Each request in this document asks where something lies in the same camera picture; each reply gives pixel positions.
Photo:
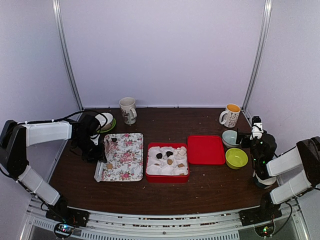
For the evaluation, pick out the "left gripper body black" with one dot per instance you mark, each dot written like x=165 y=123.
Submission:
x=90 y=152

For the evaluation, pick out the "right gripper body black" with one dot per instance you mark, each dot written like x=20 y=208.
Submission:
x=245 y=136

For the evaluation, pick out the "metal tongs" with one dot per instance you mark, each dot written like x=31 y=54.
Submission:
x=100 y=163

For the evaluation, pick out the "red box lid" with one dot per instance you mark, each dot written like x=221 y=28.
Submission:
x=205 y=150

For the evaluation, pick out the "white square chocolate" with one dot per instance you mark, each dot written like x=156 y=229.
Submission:
x=182 y=152

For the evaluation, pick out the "dark heart chocolate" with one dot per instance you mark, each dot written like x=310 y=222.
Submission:
x=169 y=153

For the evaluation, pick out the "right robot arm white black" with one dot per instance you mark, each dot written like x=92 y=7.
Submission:
x=267 y=166

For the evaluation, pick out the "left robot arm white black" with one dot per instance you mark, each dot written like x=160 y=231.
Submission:
x=18 y=138

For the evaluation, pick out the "dark chocolate tray top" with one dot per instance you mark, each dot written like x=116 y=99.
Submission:
x=114 y=140

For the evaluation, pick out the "tan heart chocolate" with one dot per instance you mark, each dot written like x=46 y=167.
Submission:
x=109 y=166

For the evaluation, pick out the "light blue bowl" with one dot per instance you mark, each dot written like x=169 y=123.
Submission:
x=229 y=138

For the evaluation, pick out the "lime green bowl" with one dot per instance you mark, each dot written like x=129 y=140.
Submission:
x=236 y=158

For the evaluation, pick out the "white mug orange inside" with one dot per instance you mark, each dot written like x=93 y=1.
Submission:
x=230 y=115

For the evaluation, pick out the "green saucer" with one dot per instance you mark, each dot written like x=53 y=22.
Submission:
x=113 y=124

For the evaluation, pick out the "floral rectangular tray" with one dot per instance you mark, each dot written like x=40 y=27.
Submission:
x=126 y=156

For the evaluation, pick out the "dark blue white bowl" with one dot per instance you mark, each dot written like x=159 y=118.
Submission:
x=263 y=183

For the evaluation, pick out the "floral cream mug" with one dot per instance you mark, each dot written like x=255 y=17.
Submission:
x=128 y=110

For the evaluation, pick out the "white paper liners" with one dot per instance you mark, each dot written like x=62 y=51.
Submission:
x=164 y=169

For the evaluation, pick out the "red box base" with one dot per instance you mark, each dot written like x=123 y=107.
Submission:
x=166 y=179

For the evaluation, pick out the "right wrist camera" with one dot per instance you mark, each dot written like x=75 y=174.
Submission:
x=256 y=128

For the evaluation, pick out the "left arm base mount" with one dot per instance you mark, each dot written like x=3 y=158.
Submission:
x=67 y=218

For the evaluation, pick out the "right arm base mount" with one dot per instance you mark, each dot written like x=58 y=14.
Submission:
x=262 y=217

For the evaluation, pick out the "left aluminium frame post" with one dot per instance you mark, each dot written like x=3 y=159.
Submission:
x=66 y=57

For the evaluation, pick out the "aluminium frame post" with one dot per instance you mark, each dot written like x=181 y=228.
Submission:
x=264 y=30
x=66 y=57

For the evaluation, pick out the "right aluminium frame post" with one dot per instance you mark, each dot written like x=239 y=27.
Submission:
x=264 y=30

